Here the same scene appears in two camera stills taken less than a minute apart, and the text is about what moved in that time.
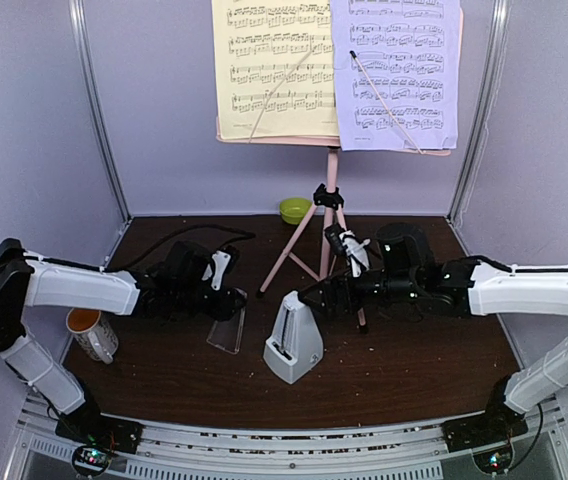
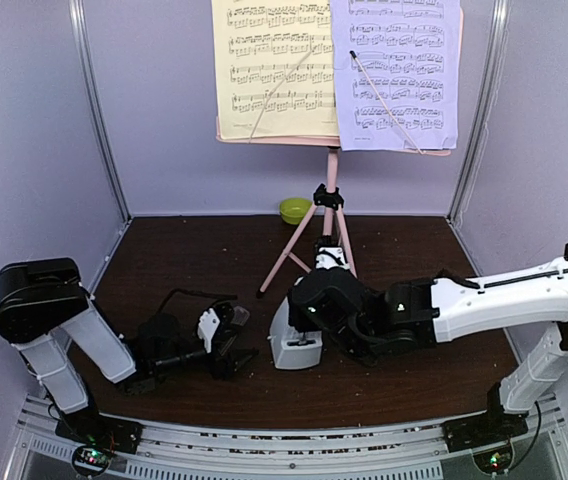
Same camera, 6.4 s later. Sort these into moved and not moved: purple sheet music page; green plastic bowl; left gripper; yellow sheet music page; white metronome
Moved: white metronome; left gripper
Not moved: purple sheet music page; yellow sheet music page; green plastic bowl
